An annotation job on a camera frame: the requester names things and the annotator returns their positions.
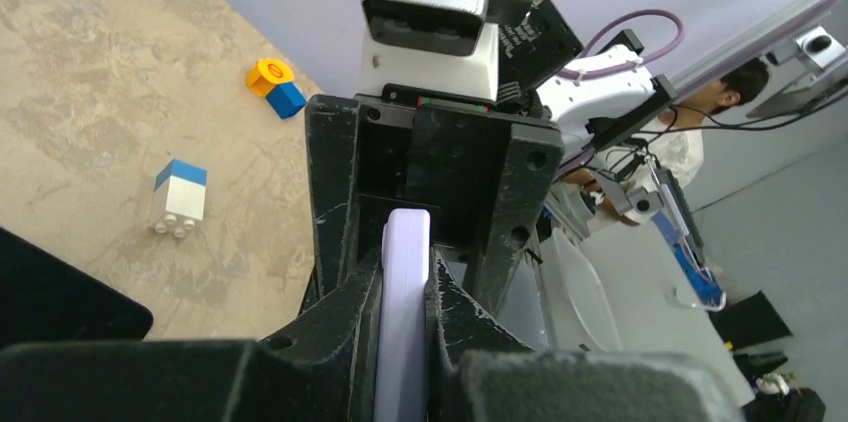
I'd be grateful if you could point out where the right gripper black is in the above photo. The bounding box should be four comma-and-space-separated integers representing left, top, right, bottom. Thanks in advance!
301, 86, 563, 317

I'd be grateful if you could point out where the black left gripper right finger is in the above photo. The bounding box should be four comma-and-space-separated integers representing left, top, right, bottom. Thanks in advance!
426, 249, 744, 421

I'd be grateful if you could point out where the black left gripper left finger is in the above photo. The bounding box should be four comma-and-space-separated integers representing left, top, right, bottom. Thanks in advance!
0, 249, 386, 422

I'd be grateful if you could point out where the black phone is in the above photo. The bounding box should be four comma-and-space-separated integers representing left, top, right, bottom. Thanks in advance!
1, 229, 154, 349

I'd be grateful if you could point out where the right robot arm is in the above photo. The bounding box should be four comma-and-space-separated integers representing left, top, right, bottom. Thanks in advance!
288, 55, 743, 421

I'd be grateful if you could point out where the white blue toy block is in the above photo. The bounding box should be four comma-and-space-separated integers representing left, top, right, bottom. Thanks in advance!
148, 159, 208, 238

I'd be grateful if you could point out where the person in white shirt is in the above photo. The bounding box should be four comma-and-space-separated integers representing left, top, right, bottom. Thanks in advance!
563, 57, 772, 228

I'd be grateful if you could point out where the aluminium frame rail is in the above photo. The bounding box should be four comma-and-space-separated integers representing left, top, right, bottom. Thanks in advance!
672, 0, 841, 96

